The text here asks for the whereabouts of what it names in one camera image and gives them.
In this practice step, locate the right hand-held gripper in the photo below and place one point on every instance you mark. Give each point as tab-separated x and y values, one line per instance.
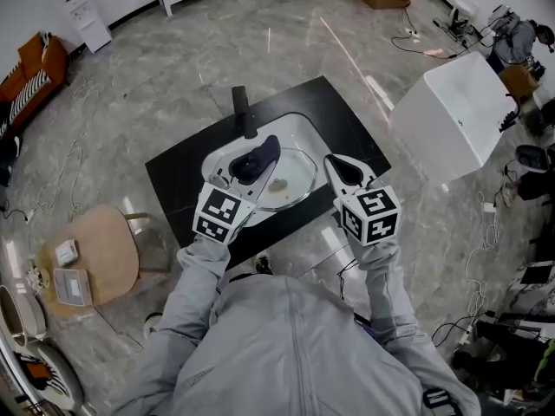
370	217

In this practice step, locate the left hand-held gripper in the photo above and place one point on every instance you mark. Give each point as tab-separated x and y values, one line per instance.
217	215

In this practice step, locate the dark blue scrubbing sponge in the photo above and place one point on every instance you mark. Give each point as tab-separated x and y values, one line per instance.
269	147

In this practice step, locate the glass pot lid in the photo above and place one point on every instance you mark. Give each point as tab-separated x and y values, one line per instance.
290	176

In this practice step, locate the person's right forearm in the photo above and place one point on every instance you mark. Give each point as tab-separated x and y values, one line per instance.
383	288

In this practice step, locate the person's left forearm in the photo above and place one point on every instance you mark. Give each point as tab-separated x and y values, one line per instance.
195	284

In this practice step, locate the black faucet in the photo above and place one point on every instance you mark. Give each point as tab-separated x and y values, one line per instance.
245	115

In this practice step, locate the white sink basin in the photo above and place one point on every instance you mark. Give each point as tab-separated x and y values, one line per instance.
303	132

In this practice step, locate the white power adapter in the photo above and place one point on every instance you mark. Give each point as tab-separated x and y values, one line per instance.
489	207

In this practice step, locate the white power strip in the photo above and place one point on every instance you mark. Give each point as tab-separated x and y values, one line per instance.
413	33

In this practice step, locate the round wooden chair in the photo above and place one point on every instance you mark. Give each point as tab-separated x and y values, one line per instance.
108	249

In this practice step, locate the person's grey jacket torso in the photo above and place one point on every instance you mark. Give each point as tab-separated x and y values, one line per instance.
295	353

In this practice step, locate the brown wooden chair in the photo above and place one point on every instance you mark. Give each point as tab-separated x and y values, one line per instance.
520	80

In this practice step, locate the small white box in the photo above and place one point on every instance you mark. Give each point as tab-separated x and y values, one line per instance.
67	251

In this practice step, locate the flat white box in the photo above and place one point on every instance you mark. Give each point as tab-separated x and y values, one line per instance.
73	287

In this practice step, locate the white water dispenser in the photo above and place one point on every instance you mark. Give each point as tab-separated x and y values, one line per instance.
86	20

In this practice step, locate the black equipment pile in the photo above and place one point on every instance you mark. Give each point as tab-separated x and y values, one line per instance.
507	345

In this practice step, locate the black white striped cushion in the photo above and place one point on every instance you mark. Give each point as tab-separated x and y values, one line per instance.
27	95

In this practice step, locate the orange sofa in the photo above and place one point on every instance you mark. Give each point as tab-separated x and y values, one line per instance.
39	59

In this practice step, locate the white round tub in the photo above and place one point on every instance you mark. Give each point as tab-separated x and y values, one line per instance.
19	314

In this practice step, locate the white round striped seat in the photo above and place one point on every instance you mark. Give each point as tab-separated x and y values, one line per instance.
50	375

